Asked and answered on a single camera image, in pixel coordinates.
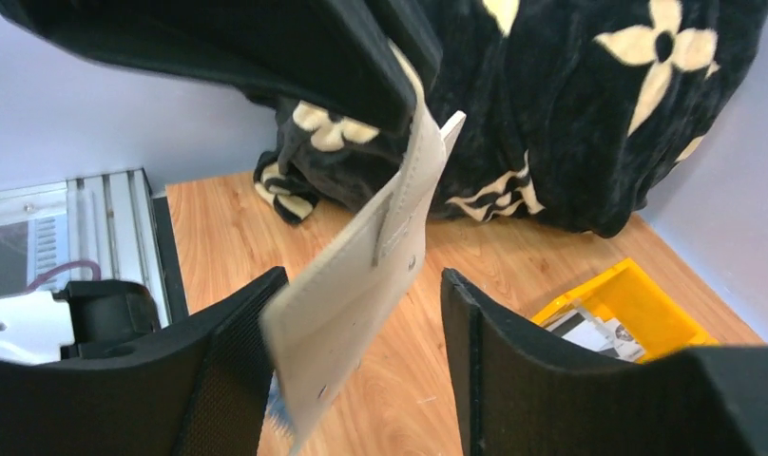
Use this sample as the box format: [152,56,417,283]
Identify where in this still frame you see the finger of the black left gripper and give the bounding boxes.
[0,0,443,133]

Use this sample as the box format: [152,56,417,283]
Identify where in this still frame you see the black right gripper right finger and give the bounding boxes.
[440,268,768,455]

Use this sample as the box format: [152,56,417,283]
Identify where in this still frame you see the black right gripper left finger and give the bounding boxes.
[0,266,288,455]

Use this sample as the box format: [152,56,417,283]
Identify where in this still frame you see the beige leather card holder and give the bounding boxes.
[259,46,466,455]

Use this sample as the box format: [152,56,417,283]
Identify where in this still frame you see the white cards in bin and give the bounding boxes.
[541,306,646,362]

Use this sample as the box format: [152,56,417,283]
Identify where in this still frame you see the yellow bin left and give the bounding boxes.
[530,258,720,363]

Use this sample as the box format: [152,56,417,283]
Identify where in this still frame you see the black floral plush blanket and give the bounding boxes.
[251,0,768,239]

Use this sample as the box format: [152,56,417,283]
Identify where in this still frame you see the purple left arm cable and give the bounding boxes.
[25,259,103,294]

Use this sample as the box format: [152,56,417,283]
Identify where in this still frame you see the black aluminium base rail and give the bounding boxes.
[0,167,190,329]

